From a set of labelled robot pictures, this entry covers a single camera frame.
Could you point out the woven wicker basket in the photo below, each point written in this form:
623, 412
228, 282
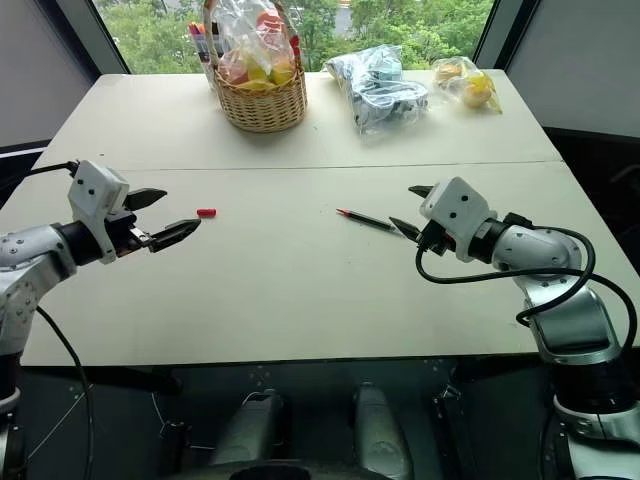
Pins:
262, 102

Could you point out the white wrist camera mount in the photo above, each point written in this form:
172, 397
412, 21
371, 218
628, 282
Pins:
95, 190
457, 210

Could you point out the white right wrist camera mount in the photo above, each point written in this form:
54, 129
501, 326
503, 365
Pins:
457, 210

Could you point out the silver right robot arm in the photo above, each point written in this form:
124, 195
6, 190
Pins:
540, 250

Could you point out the black table frame bracket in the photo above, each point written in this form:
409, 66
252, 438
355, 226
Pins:
452, 405

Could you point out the pack of coloured markers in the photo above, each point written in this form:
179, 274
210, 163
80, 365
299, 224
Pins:
200, 42

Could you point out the red pen cap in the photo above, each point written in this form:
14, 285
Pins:
206, 212

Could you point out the clear bag of toy fruit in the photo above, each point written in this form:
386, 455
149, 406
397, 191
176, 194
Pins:
250, 55

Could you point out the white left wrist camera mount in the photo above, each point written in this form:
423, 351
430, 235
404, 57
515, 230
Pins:
95, 190

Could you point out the black table frame strut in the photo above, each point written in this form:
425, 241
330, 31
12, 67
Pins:
135, 382

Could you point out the dark window frame post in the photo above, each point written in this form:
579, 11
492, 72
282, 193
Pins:
112, 35
486, 35

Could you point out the dark pen with red tip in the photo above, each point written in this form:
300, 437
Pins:
370, 221

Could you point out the clear bag of blue-grey items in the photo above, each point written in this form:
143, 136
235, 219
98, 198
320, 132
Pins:
380, 90

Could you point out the dark rounded grey shape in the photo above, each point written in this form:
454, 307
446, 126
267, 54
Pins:
250, 430
380, 430

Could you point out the clear bag of yellow fruit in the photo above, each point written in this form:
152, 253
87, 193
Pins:
472, 85

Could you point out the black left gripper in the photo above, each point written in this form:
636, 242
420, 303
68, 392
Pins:
122, 235

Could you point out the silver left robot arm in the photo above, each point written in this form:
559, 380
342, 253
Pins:
30, 250

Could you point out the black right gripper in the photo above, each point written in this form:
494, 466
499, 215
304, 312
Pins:
437, 238

